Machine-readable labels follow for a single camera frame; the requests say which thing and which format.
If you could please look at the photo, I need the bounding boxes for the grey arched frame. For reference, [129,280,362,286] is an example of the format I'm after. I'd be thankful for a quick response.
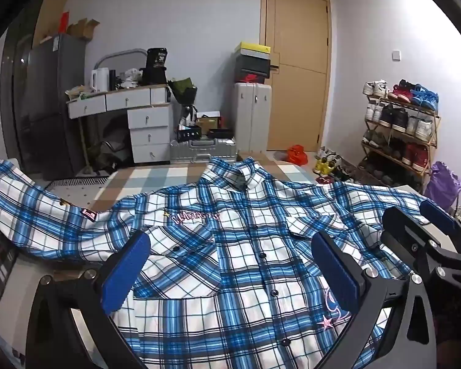
[95,48,148,70]

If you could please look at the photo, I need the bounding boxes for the black open box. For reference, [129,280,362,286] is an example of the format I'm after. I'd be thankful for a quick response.
[177,126,203,142]

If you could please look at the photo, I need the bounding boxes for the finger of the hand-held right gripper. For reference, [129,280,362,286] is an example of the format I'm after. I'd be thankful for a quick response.
[420,199,461,241]
[381,207,461,281]

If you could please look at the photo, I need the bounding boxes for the blue white plaid shirt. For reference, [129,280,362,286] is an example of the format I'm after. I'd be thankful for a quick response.
[0,156,452,369]

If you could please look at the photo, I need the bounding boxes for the red bag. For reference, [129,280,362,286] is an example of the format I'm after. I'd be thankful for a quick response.
[286,145,308,166]

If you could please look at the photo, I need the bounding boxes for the open cardboard box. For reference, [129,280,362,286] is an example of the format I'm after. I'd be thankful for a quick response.
[67,18,100,42]

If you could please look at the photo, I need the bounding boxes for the dark green bouquet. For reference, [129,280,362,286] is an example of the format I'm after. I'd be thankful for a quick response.
[168,78,199,124]

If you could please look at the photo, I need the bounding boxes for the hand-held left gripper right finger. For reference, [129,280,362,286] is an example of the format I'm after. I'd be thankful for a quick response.
[310,232,440,369]

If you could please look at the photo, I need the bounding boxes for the yellow sneaker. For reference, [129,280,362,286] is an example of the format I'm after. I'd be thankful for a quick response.
[313,158,334,175]

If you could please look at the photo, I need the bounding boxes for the silver upright suitcase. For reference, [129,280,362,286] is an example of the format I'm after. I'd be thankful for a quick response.
[233,81,273,153]

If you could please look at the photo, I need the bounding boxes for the wooden shoe rack with shoes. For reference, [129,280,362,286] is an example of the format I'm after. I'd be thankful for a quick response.
[361,79,441,186]

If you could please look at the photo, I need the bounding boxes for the purple bag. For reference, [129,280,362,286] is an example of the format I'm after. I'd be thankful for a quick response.
[424,161,461,212]

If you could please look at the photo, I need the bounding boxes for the flat cardboard sheet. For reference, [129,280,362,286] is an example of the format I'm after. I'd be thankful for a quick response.
[33,0,69,47]

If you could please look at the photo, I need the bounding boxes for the dark backpack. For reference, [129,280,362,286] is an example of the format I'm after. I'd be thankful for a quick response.
[86,127,133,172]

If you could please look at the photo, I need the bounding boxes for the grey refrigerator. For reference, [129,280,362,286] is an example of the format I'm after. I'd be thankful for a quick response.
[13,33,87,179]

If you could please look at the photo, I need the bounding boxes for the white desk with drawers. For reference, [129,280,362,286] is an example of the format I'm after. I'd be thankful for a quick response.
[65,84,175,164]

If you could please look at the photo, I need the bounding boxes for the brown box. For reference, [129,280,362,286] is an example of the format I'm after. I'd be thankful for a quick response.
[195,112,222,132]

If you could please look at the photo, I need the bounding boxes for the yellow shoe box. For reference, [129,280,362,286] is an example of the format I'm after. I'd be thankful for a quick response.
[234,41,272,59]

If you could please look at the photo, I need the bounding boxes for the black gift bag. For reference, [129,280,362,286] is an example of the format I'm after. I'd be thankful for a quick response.
[140,48,169,85]

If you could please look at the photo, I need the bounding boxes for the white black sneaker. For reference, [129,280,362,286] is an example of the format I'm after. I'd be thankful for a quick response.
[332,163,355,182]

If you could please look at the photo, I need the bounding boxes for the black white plaid cloth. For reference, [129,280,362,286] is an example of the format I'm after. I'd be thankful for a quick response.
[0,223,21,305]

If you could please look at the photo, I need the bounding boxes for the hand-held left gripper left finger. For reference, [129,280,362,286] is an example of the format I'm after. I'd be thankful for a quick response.
[25,231,152,369]

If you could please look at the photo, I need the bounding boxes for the aluminium suitcase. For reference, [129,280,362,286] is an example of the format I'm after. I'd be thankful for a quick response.
[169,137,239,162]

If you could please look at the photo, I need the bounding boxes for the white dotted floor mat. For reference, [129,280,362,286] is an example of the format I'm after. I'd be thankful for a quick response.
[46,177,113,197]

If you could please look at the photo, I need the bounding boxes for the white electric kettle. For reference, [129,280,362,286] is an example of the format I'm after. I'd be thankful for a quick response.
[90,67,110,93]

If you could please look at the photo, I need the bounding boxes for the wooden door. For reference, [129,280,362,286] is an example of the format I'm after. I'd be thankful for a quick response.
[259,0,333,153]

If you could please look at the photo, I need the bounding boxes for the checkered bed blanket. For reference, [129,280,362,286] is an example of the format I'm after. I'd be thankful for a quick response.
[48,153,319,216]

